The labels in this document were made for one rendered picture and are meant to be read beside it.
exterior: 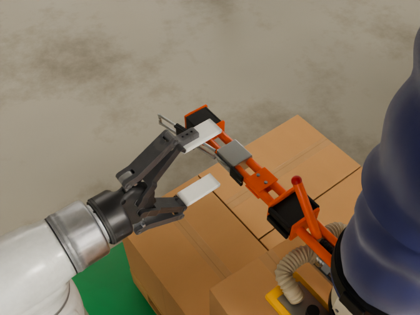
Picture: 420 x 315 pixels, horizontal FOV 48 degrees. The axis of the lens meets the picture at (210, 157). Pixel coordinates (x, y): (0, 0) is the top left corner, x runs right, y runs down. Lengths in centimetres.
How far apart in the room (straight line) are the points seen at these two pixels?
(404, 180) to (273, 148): 155
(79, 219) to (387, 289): 49
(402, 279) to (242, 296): 61
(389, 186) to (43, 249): 46
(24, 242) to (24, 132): 250
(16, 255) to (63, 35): 324
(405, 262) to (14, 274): 53
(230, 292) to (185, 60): 234
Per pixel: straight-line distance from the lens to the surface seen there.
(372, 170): 72
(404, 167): 62
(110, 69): 342
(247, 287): 134
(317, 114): 311
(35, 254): 65
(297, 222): 108
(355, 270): 86
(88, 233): 66
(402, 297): 84
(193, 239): 186
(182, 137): 67
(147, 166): 65
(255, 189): 114
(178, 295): 177
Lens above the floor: 217
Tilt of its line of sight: 51 degrees down
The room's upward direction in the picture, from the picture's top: straight up
